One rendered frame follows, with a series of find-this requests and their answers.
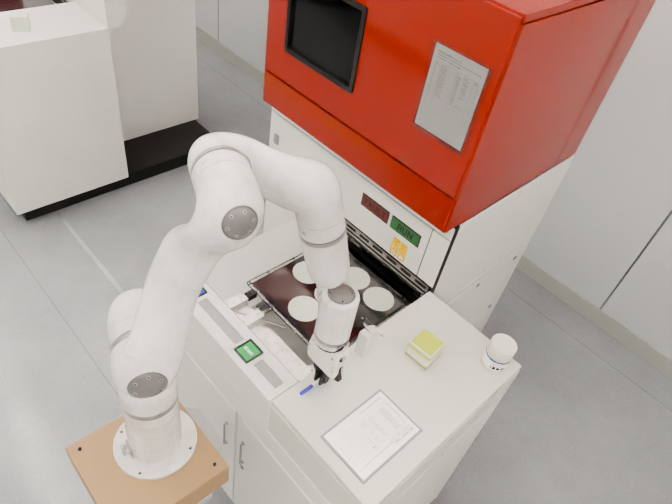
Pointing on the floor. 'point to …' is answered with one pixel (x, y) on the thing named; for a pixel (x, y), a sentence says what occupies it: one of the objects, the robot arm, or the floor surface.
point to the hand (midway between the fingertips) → (322, 375)
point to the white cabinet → (278, 475)
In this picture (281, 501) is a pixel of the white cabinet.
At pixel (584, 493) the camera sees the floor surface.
